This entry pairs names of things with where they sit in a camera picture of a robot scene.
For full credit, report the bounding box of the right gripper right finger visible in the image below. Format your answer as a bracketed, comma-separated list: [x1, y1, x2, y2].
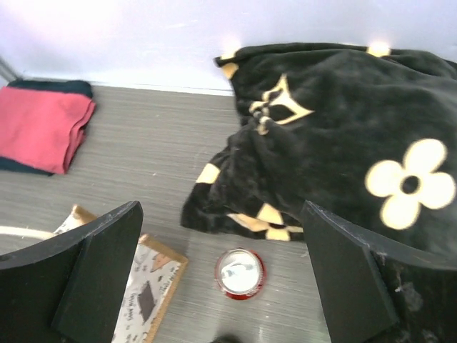
[301, 202, 456, 343]

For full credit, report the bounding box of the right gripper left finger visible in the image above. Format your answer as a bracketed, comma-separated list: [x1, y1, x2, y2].
[1, 201, 144, 343]

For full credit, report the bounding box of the red cola can rear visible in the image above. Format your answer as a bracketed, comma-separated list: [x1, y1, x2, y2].
[214, 247, 267, 301]

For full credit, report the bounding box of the black floral fleece blanket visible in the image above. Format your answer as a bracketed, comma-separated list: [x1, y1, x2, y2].
[180, 43, 456, 259]

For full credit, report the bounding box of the folded dark teal cloth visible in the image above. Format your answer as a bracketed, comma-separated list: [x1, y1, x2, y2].
[1, 79, 94, 177]

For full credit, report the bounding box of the folded red cloth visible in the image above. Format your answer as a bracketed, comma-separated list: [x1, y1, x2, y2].
[1, 86, 95, 174]

